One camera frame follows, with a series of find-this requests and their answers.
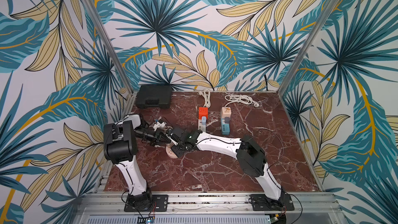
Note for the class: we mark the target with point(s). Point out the white power strip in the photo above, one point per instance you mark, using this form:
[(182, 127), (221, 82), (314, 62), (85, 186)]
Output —
[(200, 128)]

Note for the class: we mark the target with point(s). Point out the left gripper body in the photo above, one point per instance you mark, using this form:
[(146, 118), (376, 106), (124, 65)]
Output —
[(152, 138)]

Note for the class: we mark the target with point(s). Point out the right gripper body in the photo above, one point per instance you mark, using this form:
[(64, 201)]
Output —
[(175, 141)]

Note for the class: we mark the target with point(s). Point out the round pink power socket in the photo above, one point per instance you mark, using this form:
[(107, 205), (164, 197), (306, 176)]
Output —
[(172, 152)]

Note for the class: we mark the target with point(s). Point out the black plastic case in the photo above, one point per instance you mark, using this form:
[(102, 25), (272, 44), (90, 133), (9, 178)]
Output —
[(150, 96)]

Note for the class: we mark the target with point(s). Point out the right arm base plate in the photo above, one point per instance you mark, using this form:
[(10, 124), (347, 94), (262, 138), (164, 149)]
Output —
[(261, 202)]

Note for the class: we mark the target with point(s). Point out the red plug adapter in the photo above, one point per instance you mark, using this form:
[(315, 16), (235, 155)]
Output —
[(202, 112)]

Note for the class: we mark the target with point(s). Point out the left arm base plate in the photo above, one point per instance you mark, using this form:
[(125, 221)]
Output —
[(146, 203)]

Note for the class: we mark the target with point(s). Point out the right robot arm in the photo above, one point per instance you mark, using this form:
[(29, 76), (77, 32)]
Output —
[(251, 159)]

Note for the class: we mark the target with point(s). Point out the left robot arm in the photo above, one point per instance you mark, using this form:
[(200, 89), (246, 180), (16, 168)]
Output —
[(120, 147)]

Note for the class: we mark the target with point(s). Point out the teal power strip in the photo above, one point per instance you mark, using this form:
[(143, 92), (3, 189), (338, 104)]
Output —
[(225, 128)]

